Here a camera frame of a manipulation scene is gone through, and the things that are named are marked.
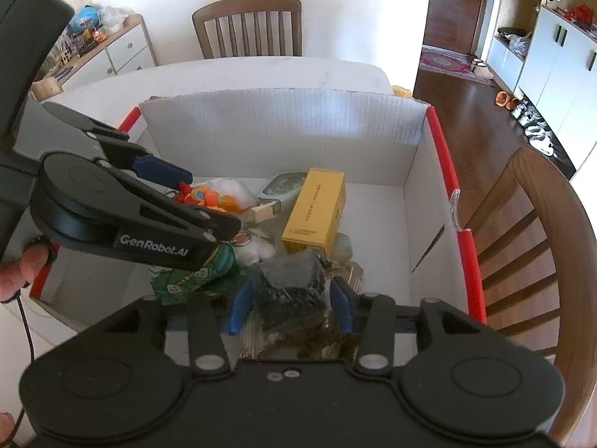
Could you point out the orange slippers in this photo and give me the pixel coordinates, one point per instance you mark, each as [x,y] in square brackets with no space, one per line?
[506,99]

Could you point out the green printed packet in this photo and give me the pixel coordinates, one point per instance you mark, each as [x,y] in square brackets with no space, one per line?
[186,282]

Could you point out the patterned rug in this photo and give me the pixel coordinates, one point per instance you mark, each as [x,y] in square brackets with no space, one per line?
[447,65]

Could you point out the red cardboard box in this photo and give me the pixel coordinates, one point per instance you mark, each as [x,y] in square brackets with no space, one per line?
[280,130]

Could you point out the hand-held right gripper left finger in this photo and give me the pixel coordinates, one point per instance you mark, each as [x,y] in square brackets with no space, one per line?
[240,310]

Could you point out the small yellow box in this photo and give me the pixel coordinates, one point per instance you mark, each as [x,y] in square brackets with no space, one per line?
[312,210]

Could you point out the grey plastic bag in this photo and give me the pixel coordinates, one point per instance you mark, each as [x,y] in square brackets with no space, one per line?
[520,45]

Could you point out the wooden holder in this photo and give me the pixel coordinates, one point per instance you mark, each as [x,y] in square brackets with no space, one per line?
[46,88]

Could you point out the white sideboard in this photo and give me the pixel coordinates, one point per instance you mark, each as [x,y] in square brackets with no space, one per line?
[126,51]

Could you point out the silver foil packet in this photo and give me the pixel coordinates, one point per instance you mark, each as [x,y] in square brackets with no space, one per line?
[352,273]

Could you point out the blue globe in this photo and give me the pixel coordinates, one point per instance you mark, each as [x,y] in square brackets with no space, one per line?
[86,18]

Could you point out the row of shoes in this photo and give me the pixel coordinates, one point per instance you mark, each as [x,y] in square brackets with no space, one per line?
[534,126]

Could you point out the dark grey packet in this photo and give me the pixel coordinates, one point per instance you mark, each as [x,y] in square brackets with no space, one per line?
[289,284]

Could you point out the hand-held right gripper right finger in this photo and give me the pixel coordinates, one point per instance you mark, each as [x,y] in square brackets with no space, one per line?
[343,308]

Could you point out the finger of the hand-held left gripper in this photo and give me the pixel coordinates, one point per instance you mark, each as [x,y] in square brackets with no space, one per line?
[158,170]
[219,226]

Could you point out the brown wooden chair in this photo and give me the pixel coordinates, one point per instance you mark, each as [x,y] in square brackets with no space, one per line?
[536,177]
[247,4]

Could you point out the orange toy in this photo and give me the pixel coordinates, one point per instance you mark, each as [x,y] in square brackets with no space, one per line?
[207,196]

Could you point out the small beige block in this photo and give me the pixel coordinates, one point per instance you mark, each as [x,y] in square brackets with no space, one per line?
[263,211]

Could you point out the pale green round object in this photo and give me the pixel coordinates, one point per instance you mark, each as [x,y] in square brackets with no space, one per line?
[343,247]

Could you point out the grey oval case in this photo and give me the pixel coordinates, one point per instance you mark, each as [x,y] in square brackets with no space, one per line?
[280,186]

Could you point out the brown door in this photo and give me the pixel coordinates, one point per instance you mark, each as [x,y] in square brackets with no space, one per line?
[459,4]

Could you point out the clear plastic bag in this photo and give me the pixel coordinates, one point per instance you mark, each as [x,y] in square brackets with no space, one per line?
[111,16]

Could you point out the beige slippers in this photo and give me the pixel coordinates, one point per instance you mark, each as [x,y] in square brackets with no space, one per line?
[482,70]

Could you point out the white wall cabinet unit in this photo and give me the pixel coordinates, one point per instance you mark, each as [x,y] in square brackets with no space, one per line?
[559,60]

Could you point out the person's left hand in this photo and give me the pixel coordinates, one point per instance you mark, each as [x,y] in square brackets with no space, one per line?
[21,273]

